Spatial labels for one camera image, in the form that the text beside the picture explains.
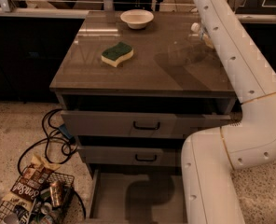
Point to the grey bottom drawer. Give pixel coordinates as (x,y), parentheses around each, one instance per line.
(125,198)

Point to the white ceramic bowl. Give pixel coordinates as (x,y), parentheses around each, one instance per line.
(137,18)

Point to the black wire basket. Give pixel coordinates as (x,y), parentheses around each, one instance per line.
(16,214)

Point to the brown snack bag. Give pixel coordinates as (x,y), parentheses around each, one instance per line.
(28,186)

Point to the grey top drawer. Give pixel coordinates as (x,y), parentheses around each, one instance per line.
(139,125)

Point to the grey drawer cabinet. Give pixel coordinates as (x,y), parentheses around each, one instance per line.
(171,72)

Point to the grey drawer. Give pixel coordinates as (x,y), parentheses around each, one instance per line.
(125,198)
(130,156)
(139,125)

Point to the blue power plug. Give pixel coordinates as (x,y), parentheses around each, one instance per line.
(63,130)

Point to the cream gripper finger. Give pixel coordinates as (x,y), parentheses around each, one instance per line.
(208,42)

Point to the grey middle drawer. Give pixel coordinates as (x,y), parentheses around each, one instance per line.
(130,156)

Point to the clear plastic water bottle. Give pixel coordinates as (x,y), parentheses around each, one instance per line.
(198,30)

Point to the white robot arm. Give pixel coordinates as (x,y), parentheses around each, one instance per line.
(209,157)

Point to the metal railing frame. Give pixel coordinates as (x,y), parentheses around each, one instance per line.
(107,3)

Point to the silver can top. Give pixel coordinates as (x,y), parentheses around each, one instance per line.
(46,208)

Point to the green and yellow sponge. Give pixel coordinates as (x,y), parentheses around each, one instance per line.
(117,54)

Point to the bronze drink can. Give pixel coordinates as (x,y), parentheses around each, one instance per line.
(56,193)

